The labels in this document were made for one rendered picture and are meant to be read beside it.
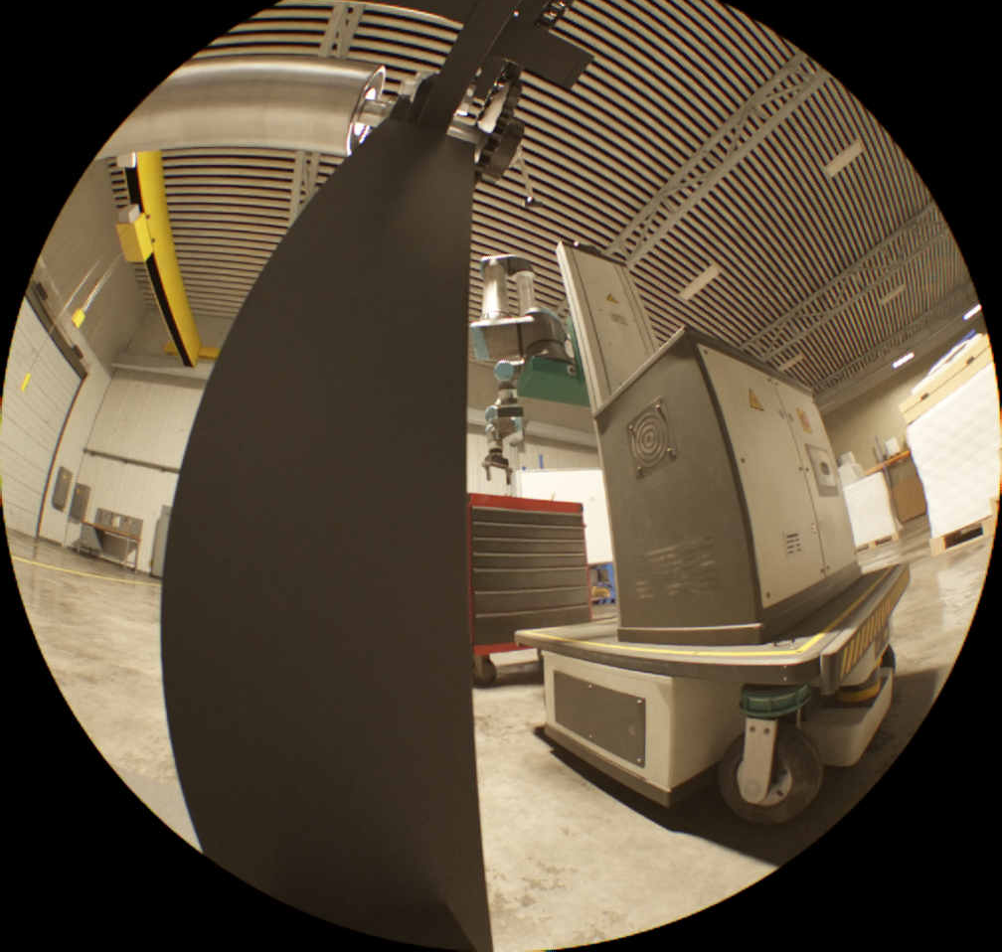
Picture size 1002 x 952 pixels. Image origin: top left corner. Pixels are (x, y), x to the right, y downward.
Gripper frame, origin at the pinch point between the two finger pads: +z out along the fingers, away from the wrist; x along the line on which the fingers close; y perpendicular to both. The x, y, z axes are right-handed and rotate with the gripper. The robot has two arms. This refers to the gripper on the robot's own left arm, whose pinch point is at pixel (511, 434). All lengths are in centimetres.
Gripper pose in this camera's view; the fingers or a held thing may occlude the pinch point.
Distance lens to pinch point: 172.5
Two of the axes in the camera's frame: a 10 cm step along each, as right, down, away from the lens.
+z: 0.8, 10.0, 0.2
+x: -9.8, 0.8, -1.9
